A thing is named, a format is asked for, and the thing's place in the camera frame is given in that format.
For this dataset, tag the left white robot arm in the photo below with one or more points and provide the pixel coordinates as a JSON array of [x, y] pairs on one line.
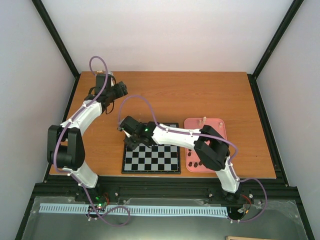
[[65, 147]]

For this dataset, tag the light blue slotted cable duct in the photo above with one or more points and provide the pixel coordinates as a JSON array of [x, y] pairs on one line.
[[137, 210]]

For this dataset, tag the black aluminium frame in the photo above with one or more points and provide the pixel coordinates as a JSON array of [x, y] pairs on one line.
[[166, 188]]

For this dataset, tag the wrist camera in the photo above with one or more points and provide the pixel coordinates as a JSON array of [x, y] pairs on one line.
[[105, 73], [121, 129]]

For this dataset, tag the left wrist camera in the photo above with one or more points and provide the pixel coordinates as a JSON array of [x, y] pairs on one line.
[[105, 73]]

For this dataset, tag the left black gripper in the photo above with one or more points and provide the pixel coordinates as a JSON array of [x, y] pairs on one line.
[[122, 90]]

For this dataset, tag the right circuit board connector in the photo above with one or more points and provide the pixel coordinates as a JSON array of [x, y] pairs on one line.
[[246, 206]]

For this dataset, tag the left green circuit board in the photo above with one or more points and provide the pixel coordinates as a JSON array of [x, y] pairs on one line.
[[102, 201]]

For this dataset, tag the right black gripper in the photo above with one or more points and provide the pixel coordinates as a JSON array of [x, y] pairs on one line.
[[132, 145]]

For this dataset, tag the pink plastic tray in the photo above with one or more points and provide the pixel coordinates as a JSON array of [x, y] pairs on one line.
[[191, 157]]

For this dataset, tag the black and silver chessboard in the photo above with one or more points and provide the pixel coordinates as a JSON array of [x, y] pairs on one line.
[[156, 159]]

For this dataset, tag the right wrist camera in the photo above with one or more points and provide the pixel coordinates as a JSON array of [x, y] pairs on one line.
[[121, 129]]

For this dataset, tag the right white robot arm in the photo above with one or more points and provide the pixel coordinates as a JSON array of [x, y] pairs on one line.
[[210, 147]]

